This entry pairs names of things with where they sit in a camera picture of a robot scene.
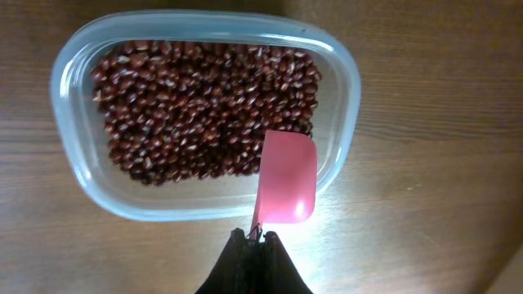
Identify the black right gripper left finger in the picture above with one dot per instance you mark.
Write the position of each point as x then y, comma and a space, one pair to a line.
230, 275

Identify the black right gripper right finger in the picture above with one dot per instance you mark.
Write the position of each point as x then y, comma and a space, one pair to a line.
276, 272

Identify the pink measuring scoop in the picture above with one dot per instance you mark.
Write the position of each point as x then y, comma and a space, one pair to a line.
287, 181

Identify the clear plastic container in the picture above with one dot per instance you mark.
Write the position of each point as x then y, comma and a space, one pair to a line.
81, 125

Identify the red adzuki beans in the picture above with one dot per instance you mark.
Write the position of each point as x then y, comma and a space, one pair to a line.
178, 110

